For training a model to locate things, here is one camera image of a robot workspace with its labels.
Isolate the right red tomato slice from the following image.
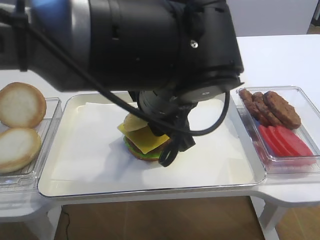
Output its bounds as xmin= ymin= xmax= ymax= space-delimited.
xmin=276 ymin=126 xmax=313 ymax=157

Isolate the left brown patty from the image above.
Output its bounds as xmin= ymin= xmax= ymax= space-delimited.
xmin=238 ymin=89 xmax=270 ymax=127

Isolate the clear patty tomato container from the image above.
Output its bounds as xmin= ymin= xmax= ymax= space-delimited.
xmin=233 ymin=86 xmax=320 ymax=174

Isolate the green lettuce leaf on burger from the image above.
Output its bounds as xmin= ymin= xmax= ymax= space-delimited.
xmin=123 ymin=136 xmax=164 ymax=161

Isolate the brown burger patty on burger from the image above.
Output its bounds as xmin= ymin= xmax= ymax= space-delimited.
xmin=123 ymin=137 xmax=172 ymax=155

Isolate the upper bun half in container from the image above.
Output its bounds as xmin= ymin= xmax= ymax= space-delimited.
xmin=0 ymin=82 xmax=47 ymax=128

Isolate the clear bun container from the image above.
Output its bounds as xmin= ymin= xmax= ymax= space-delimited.
xmin=0 ymin=97 xmax=63 ymax=195

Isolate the middle red tomato slice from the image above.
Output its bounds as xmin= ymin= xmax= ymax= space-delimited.
xmin=266 ymin=126 xmax=300 ymax=157

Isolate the lower bun half in container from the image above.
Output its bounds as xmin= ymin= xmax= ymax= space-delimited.
xmin=0 ymin=127 xmax=42 ymax=174

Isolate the sesame top burger bun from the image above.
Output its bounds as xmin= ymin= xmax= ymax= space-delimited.
xmin=123 ymin=113 xmax=148 ymax=132

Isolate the black floor cable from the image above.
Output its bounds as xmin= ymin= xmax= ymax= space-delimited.
xmin=61 ymin=211 xmax=71 ymax=240

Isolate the bun half in container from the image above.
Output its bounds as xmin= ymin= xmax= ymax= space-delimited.
xmin=0 ymin=82 xmax=47 ymax=128
xmin=0 ymin=127 xmax=42 ymax=174

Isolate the left red tomato slice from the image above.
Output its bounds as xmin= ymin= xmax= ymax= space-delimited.
xmin=258 ymin=125 xmax=291 ymax=157

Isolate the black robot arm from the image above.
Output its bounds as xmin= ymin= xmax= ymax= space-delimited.
xmin=0 ymin=0 xmax=244 ymax=152

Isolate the yellow cheese slice on burger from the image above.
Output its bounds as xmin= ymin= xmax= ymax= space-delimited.
xmin=117 ymin=123 xmax=170 ymax=154

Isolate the white paper sheet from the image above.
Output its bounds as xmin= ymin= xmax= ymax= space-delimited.
xmin=49 ymin=96 xmax=251 ymax=192

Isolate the red tomato slice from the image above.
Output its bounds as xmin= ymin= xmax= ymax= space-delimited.
xmin=258 ymin=125 xmax=291 ymax=157
xmin=266 ymin=126 xmax=300 ymax=157
xmin=276 ymin=126 xmax=313 ymax=157

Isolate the bottom burger bun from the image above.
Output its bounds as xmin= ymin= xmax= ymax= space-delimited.
xmin=128 ymin=148 xmax=161 ymax=162

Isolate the white serving tray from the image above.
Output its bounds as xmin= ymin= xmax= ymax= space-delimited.
xmin=38 ymin=93 xmax=266 ymax=197

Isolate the right brown patty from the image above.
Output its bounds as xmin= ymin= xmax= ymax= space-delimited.
xmin=263 ymin=91 xmax=301 ymax=130

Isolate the middle brown patty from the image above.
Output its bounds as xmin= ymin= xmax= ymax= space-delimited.
xmin=252 ymin=92 xmax=283 ymax=127

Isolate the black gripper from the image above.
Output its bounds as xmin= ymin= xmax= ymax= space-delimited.
xmin=128 ymin=90 xmax=196 ymax=152

